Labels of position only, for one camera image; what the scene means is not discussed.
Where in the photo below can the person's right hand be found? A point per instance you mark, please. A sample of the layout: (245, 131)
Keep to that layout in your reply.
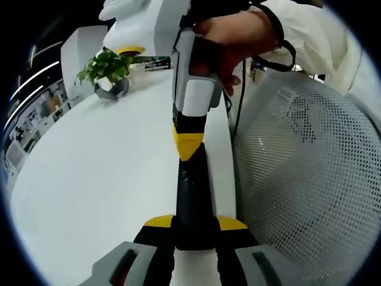
(241, 38)

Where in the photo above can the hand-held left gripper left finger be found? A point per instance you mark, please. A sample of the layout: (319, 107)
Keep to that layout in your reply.
(131, 262)

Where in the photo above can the white plant pot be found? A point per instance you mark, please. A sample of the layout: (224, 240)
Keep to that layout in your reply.
(104, 82)

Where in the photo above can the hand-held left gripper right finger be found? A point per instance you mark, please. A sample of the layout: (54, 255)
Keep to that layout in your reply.
(253, 265)

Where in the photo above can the grey mesh chair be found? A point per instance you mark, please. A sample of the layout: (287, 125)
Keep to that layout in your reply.
(312, 178)

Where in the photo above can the green leafy plant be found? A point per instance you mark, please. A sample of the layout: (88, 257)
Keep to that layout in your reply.
(107, 65)

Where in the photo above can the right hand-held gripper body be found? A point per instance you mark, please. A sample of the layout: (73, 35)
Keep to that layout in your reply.
(140, 26)

